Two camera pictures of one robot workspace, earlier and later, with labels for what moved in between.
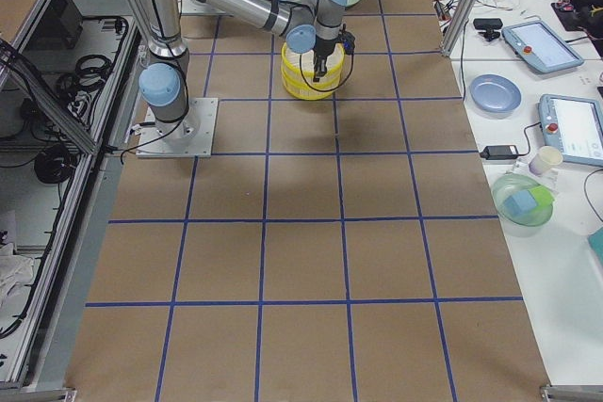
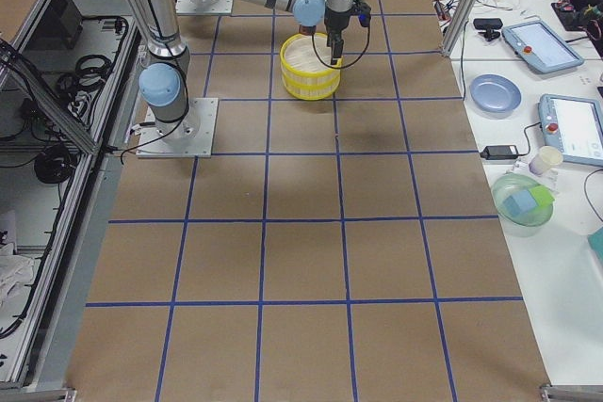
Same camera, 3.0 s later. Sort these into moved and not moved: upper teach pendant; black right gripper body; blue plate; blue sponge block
Moved: black right gripper body
Not moved: blue plate; upper teach pendant; blue sponge block
